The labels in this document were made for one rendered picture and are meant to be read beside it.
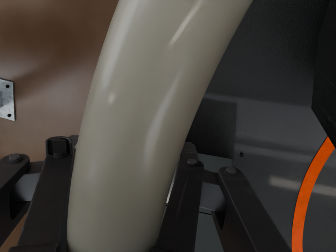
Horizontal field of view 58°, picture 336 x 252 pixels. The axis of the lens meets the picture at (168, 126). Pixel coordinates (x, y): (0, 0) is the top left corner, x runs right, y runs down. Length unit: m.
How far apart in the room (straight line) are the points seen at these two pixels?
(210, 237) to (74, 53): 0.92
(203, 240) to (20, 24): 1.14
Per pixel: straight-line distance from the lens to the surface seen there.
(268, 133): 1.27
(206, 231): 0.94
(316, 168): 1.36
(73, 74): 1.41
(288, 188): 1.40
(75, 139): 0.18
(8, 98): 1.64
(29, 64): 1.52
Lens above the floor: 1.18
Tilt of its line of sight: 64 degrees down
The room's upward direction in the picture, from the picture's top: 149 degrees counter-clockwise
